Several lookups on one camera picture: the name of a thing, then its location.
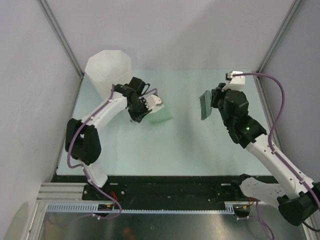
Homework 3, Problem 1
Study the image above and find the green plastic dustpan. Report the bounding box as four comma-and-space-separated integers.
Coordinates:
129, 103, 175, 125

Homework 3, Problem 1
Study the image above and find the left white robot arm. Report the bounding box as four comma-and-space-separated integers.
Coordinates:
65, 77, 151, 200

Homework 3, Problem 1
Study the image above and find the right aluminium frame post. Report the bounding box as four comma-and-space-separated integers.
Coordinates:
255, 0, 305, 73

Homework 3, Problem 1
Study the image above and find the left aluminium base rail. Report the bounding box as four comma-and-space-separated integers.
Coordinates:
36, 182, 86, 203

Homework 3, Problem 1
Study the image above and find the right aluminium side rail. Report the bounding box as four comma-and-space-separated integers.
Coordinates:
253, 75, 283, 151

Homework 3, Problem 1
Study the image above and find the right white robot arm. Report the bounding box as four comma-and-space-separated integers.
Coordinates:
200, 83, 320, 226

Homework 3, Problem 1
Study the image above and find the aluminium frame post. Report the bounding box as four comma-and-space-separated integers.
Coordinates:
255, 0, 305, 73
36, 0, 84, 80

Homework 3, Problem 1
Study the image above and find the grey slotted cable duct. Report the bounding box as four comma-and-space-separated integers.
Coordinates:
46, 201, 250, 215

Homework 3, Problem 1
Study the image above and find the white faceted waste bin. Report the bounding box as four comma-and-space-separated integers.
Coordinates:
85, 50, 133, 100

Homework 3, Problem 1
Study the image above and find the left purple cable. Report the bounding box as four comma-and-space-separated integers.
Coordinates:
67, 83, 158, 221

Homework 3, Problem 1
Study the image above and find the left aluminium frame post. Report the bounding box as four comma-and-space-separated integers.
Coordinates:
36, 0, 84, 80

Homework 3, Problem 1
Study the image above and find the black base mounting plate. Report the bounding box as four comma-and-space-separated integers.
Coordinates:
52, 174, 253, 210

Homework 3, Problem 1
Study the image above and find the green hand brush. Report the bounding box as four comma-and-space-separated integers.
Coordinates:
199, 90, 212, 121

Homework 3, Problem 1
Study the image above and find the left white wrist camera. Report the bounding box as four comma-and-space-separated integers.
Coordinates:
145, 94, 164, 113

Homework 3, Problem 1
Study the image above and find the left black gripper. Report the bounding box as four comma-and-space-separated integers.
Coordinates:
128, 97, 153, 123

